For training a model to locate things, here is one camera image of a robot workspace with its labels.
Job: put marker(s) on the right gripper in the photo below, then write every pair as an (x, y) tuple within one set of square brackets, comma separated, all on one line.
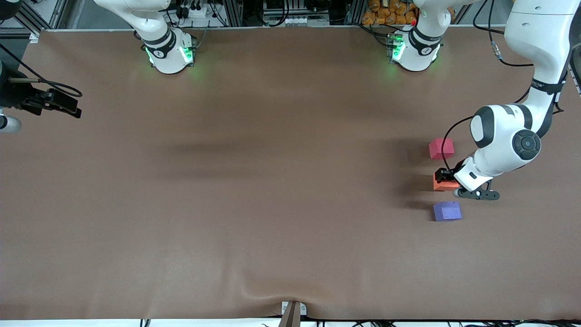
[(17, 94)]

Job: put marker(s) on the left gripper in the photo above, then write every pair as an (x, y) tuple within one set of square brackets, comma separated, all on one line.
[(447, 175)]

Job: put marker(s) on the orange foam block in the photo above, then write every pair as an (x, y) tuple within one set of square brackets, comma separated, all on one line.
[(445, 186)]

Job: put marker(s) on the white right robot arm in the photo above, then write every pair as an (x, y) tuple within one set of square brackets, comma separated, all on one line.
[(163, 50)]

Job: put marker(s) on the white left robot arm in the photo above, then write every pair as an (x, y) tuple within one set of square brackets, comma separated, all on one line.
[(535, 41)]

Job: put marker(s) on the red foam block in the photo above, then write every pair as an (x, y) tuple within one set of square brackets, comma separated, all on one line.
[(441, 148)]

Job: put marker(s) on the purple foam block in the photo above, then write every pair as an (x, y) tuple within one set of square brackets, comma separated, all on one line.
[(447, 211)]

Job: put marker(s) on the white power strip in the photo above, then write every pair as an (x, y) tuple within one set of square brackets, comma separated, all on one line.
[(195, 11)]

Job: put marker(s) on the pile of orange objects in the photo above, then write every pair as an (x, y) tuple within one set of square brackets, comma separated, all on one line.
[(386, 13)]

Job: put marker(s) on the brown table mat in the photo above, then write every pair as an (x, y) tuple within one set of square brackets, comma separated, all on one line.
[(272, 227)]

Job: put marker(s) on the white connector block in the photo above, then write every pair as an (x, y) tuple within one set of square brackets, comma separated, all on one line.
[(299, 20)]

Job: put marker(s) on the metal corner bracket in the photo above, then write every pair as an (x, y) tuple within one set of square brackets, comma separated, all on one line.
[(34, 37)]

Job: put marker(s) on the aluminium frame rail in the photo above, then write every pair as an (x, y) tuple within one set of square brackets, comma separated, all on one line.
[(36, 16)]

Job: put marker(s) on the aluminium frame post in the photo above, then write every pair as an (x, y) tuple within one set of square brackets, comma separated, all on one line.
[(234, 13), (355, 11)]

